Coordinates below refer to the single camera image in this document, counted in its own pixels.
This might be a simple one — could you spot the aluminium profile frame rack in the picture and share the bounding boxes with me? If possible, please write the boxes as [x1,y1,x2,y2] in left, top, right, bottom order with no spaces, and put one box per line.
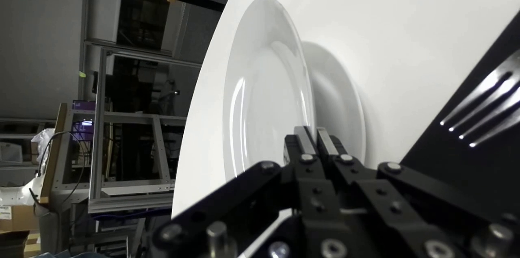
[53,39,204,215]

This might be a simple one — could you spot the black placemat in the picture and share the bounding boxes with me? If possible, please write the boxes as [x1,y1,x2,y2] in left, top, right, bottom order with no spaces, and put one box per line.
[400,9,520,226]

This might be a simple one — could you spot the white plastic bag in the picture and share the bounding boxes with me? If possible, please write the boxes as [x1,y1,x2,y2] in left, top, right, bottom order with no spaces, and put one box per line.
[30,128,56,166]

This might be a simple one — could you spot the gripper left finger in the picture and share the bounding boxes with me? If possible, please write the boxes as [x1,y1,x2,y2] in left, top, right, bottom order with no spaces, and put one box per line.
[151,126,338,258]

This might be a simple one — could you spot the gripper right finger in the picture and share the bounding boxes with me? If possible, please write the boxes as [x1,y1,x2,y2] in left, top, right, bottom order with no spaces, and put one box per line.
[316,127,520,258]

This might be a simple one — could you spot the white ceramic plate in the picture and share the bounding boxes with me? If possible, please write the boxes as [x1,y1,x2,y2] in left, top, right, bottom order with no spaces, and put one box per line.
[222,0,317,182]

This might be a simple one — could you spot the black cable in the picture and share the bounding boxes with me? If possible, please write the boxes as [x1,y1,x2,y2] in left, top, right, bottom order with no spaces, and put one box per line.
[28,131,88,210]

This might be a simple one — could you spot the silver metal fork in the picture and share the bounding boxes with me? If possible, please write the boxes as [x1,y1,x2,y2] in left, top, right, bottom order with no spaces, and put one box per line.
[440,49,520,148]

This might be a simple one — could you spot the cardboard box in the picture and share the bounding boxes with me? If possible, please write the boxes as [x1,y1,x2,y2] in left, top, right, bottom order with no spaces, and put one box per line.
[0,204,42,258]

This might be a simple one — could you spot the purple lit screen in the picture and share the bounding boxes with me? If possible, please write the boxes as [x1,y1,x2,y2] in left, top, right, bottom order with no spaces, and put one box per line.
[71,100,97,141]

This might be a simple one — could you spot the wooden board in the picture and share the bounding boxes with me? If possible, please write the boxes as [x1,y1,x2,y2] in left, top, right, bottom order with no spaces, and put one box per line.
[39,102,68,206]

